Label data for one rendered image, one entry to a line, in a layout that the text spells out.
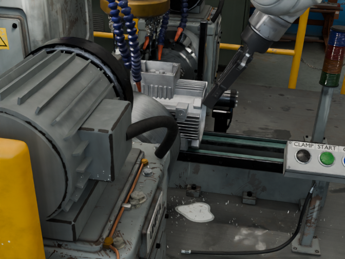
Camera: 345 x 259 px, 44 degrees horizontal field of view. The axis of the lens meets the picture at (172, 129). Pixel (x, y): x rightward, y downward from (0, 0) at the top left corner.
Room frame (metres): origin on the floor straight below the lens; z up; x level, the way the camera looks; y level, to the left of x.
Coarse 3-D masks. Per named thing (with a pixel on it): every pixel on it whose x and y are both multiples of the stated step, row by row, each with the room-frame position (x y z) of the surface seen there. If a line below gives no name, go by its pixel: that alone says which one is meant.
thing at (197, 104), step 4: (196, 100) 1.03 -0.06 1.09; (200, 100) 1.03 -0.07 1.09; (196, 104) 1.02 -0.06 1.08; (200, 104) 1.02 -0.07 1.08; (196, 108) 1.03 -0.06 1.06; (200, 108) 1.03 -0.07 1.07; (204, 124) 1.15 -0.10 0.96; (192, 140) 1.03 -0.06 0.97; (192, 144) 1.02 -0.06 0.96; (196, 144) 1.02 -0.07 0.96; (196, 148) 1.03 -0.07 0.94
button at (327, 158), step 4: (324, 152) 0.80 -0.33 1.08; (328, 152) 0.80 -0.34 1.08; (320, 156) 0.79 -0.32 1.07; (324, 156) 0.79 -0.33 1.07; (328, 156) 0.79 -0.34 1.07; (332, 156) 0.79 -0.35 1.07; (320, 160) 0.79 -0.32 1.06; (324, 160) 0.78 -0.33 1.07; (328, 160) 0.78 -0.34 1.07; (332, 160) 0.78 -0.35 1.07; (328, 164) 0.78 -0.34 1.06
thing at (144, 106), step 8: (136, 96) 0.88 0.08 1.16; (144, 96) 0.89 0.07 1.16; (136, 104) 0.84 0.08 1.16; (144, 104) 0.85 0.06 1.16; (152, 104) 0.87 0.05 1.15; (160, 104) 0.89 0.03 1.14; (136, 112) 0.81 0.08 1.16; (144, 112) 0.82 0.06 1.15; (152, 112) 0.84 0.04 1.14; (160, 112) 0.86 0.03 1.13; (168, 112) 0.89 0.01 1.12; (136, 120) 0.78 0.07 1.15; (160, 128) 0.80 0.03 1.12; (136, 136) 0.74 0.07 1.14; (144, 136) 0.74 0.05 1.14; (152, 136) 0.76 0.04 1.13; (160, 136) 0.78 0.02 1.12; (176, 144) 0.84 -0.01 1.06; (176, 152) 0.83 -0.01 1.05; (176, 160) 0.84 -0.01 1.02; (168, 168) 0.74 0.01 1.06; (168, 176) 0.73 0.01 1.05; (168, 184) 0.75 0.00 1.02
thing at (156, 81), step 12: (144, 60) 1.17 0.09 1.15; (144, 72) 1.08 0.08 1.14; (156, 72) 1.13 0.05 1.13; (168, 72) 1.08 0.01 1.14; (132, 84) 1.08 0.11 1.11; (144, 84) 1.07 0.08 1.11; (156, 84) 1.07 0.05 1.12; (168, 84) 1.06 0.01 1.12; (156, 96) 1.07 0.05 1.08; (168, 96) 1.06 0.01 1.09
